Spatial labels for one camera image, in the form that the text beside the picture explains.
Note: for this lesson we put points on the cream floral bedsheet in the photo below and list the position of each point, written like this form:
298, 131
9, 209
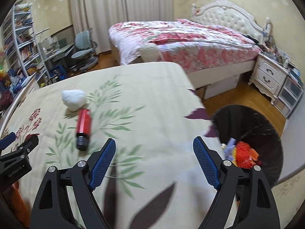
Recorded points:
147, 100

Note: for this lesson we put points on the black lined trash bin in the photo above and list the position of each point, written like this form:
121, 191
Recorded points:
252, 124

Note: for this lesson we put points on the white paper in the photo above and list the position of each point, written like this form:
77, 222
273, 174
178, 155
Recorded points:
73, 99

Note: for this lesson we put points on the orange cloth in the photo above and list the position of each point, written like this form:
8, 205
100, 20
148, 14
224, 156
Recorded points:
19, 202

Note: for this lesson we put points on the clutter of small nightstand items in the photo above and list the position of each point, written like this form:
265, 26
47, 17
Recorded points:
274, 45

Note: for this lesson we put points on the stack of books and papers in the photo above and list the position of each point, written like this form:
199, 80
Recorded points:
294, 72

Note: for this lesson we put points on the brown cardboard box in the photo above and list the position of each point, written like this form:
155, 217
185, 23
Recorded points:
201, 93

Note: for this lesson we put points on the beige curtains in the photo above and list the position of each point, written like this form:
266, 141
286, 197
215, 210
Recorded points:
131, 12

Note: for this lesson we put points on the grey office chair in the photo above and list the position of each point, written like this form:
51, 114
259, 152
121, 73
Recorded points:
83, 47

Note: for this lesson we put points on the glass computer desk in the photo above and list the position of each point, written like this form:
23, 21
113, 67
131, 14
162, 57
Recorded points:
57, 52

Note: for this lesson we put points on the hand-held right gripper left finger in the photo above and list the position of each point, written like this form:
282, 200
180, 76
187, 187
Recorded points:
102, 164

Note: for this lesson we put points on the white wardrobe door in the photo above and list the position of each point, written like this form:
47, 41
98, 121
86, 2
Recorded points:
292, 148

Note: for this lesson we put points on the red bottle with black cap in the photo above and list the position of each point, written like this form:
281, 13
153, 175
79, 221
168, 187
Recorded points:
83, 124

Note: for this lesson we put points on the white two-drawer nightstand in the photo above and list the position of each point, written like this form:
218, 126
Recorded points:
266, 72

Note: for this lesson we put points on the white under-bed storage box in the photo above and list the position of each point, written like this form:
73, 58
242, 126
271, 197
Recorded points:
221, 87

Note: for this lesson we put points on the blue plastic crate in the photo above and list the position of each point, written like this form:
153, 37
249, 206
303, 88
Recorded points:
58, 71

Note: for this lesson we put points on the white bookshelf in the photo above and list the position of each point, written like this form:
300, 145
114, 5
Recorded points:
21, 43

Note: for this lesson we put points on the purple wrapper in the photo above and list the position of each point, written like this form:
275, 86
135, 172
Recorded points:
230, 146

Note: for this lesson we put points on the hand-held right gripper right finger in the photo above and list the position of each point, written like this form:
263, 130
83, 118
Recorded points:
206, 162

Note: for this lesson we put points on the white bed with tufted headboard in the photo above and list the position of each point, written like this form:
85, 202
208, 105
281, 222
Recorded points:
226, 14

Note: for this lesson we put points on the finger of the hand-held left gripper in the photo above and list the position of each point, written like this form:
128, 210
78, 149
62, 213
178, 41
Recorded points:
7, 140
28, 145

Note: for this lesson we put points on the clear plastic drawer unit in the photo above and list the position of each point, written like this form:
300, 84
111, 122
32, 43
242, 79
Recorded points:
289, 95

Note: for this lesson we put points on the white wooden bed rail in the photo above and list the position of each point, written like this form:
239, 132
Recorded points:
16, 100

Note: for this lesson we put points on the pink floral quilt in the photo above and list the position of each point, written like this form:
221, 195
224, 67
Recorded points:
178, 35

